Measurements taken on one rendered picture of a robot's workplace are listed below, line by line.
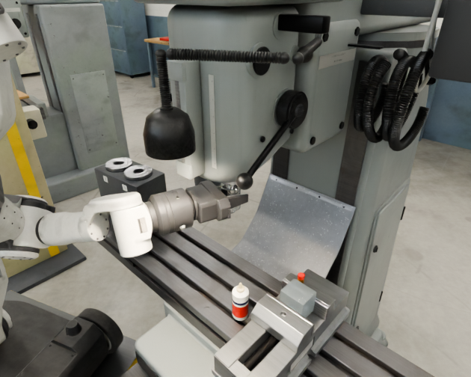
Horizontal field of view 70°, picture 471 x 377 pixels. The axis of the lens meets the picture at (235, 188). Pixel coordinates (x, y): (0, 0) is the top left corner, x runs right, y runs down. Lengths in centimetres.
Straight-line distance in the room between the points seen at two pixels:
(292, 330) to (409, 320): 162
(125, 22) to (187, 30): 730
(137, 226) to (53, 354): 80
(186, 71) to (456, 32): 44
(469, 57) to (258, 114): 35
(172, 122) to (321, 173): 69
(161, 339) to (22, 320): 72
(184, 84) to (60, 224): 40
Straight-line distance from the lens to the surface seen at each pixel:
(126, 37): 792
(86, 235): 75
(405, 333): 226
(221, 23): 56
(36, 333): 153
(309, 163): 108
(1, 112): 66
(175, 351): 100
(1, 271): 120
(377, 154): 100
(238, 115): 59
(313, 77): 70
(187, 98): 59
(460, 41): 70
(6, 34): 59
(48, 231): 81
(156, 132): 46
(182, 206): 70
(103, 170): 122
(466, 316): 252
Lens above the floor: 165
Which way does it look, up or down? 30 degrees down
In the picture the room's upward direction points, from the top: straight up
